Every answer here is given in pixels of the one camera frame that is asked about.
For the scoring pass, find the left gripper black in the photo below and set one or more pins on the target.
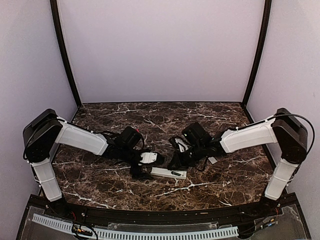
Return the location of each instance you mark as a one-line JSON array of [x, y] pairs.
[[138, 174]]

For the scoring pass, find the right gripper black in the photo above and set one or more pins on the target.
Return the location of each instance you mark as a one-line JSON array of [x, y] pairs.
[[180, 164]]

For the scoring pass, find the dark green battery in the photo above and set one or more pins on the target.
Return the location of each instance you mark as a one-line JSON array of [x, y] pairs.
[[176, 173]]

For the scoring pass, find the white remote control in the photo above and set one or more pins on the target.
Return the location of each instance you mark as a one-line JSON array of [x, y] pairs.
[[166, 173]]

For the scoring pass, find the white battery cover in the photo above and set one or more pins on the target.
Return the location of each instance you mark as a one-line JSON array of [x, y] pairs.
[[212, 160]]

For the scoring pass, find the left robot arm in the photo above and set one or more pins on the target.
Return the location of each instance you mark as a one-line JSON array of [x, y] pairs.
[[49, 129]]

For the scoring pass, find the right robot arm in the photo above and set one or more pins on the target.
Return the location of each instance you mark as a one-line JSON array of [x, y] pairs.
[[282, 128]]

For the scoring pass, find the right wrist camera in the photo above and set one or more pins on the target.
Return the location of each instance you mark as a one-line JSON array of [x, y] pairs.
[[179, 144]]

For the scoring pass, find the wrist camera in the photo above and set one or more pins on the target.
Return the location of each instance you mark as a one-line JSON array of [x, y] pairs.
[[179, 144], [148, 158]]

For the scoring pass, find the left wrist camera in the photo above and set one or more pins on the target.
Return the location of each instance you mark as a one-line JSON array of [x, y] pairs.
[[148, 158]]

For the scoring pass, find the grey slotted cable duct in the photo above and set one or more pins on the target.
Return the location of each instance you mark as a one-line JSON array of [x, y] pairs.
[[106, 234]]

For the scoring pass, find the black front rail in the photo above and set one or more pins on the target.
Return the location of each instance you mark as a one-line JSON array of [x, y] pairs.
[[241, 215]]

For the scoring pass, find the right black frame post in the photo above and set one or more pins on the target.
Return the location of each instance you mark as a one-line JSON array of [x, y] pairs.
[[258, 53]]

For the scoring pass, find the black frame post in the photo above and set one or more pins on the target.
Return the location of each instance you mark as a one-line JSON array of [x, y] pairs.
[[63, 52], [258, 53]]

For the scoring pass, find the left black frame post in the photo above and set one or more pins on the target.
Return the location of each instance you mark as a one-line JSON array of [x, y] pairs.
[[63, 52]]

